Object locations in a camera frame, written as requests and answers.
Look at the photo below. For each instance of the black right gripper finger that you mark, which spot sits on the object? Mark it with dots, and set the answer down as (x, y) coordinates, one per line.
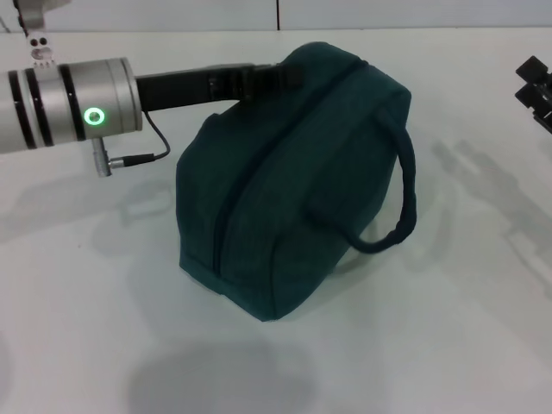
(537, 86)

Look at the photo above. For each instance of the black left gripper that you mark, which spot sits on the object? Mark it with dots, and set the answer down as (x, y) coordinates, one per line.
(181, 88)

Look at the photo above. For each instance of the dark teal lunch bag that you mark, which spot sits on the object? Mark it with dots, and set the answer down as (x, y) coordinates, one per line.
(293, 194)

